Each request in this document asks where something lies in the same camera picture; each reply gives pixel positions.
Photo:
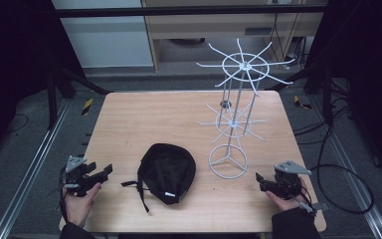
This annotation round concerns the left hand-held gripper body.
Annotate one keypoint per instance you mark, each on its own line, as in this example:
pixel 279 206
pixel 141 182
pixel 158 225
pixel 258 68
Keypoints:
pixel 76 177

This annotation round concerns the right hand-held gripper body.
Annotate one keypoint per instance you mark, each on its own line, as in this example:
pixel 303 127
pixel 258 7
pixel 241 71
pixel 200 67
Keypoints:
pixel 286 182

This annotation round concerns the black cap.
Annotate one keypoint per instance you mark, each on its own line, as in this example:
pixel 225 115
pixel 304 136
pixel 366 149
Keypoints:
pixel 167 172

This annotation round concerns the person's right hand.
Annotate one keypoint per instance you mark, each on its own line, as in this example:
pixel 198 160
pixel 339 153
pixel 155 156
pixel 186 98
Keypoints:
pixel 286 203

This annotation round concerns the person's left hand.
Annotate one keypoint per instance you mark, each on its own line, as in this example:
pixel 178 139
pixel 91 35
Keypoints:
pixel 78 207

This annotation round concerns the yellow black striped tape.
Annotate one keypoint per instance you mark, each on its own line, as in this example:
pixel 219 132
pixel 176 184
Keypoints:
pixel 87 106
pixel 300 103

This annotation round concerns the round black table grommet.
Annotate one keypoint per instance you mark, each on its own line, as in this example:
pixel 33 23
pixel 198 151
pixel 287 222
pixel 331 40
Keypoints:
pixel 226 104

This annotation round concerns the black metal stand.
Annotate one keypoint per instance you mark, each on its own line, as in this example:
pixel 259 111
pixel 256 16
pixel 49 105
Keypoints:
pixel 66 83
pixel 323 86

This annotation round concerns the white cabinet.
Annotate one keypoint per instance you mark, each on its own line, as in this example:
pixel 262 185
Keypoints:
pixel 106 36

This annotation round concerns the light wooden shelf unit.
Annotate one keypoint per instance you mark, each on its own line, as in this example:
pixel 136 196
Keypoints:
pixel 192 28

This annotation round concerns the aluminium floor rail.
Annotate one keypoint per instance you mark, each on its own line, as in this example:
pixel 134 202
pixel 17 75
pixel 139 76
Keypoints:
pixel 30 169
pixel 354 176

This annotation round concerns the black horizontal frame bar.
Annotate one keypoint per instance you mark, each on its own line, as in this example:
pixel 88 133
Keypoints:
pixel 179 11

